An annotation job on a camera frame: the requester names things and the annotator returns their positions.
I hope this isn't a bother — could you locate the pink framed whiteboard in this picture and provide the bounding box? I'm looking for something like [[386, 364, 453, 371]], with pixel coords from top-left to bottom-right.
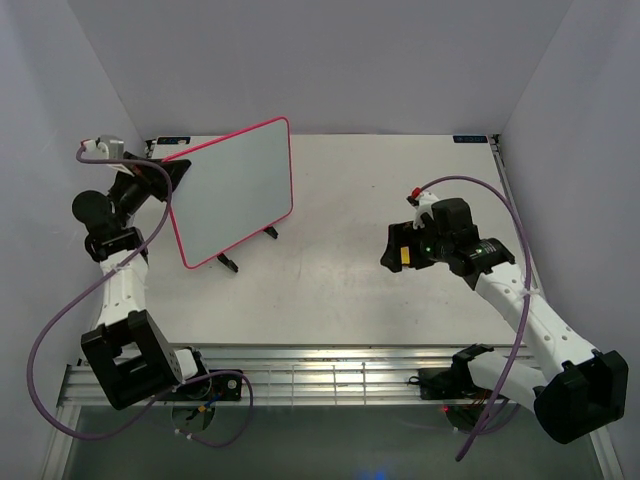
[[153, 116, 294, 269]]

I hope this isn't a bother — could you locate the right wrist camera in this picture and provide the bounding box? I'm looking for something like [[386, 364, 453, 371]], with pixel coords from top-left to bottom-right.
[[406, 188, 440, 229]]

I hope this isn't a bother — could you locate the left table corner label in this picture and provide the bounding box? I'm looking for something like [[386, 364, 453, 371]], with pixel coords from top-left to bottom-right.
[[156, 136, 191, 145]]

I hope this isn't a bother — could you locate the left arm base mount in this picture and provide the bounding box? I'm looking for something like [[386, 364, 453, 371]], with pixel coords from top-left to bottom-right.
[[184, 370, 243, 402]]

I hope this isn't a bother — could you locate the right table corner label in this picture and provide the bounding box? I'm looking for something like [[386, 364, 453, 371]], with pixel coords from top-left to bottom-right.
[[452, 135, 488, 144]]

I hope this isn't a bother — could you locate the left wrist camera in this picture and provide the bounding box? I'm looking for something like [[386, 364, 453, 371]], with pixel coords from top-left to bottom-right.
[[81, 135, 125, 162]]

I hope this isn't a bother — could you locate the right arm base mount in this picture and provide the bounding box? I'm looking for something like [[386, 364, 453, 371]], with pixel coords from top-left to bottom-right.
[[407, 368, 479, 400]]

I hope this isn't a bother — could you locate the purple cable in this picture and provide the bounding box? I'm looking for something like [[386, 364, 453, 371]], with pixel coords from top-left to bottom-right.
[[419, 174, 537, 462], [25, 144, 255, 449]]

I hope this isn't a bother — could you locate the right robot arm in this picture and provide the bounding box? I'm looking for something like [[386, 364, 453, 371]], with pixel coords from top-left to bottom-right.
[[380, 192, 629, 444]]

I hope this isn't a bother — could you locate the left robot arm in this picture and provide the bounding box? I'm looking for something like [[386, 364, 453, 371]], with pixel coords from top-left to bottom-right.
[[72, 155, 212, 410]]

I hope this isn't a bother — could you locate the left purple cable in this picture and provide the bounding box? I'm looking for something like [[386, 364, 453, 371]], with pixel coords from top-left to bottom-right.
[[25, 144, 255, 449]]

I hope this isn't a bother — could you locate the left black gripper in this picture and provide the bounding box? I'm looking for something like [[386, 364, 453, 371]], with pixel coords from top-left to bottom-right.
[[108, 152, 191, 228]]

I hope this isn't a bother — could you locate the aluminium rail frame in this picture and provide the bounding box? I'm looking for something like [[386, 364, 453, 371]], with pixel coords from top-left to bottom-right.
[[55, 344, 601, 409]]

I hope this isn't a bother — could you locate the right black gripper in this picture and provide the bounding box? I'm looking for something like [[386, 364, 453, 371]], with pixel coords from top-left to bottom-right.
[[380, 218, 452, 273]]

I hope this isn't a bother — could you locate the yellow whiteboard eraser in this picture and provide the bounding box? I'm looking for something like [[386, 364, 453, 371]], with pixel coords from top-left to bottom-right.
[[400, 246, 411, 268]]

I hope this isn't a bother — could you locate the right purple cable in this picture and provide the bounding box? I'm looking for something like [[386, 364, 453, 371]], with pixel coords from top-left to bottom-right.
[[419, 174, 537, 462]]

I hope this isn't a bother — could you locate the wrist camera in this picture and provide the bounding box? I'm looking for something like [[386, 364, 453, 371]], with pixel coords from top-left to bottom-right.
[[406, 188, 440, 229], [81, 135, 125, 162]]

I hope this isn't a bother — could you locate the table corner label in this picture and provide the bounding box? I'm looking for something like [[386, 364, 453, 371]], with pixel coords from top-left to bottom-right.
[[156, 136, 191, 145], [452, 135, 488, 144]]

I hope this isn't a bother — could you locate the wire whiteboard stand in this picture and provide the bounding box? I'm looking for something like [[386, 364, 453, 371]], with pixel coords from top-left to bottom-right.
[[215, 225, 279, 274]]

